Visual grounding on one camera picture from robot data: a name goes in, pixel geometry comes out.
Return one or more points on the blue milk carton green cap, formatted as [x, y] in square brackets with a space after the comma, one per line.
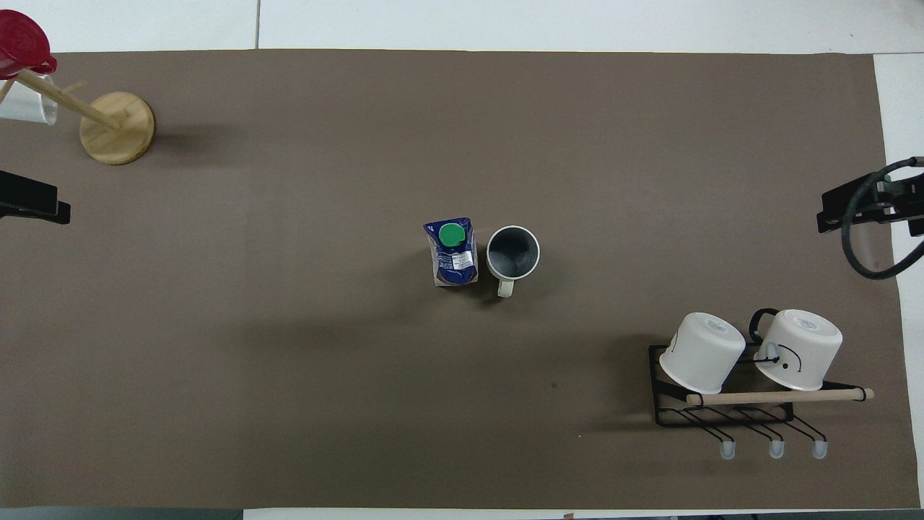
[452, 261]

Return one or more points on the clear white plastic cup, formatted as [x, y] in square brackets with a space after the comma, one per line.
[27, 108]

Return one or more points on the red plastic cup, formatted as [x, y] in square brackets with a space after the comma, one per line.
[22, 43]

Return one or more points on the cream mug grey inside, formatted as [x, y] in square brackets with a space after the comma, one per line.
[512, 253]

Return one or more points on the plain white mug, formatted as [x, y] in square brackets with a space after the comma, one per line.
[704, 354]

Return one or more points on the wooden mug tree stand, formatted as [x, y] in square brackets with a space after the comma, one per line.
[119, 137]

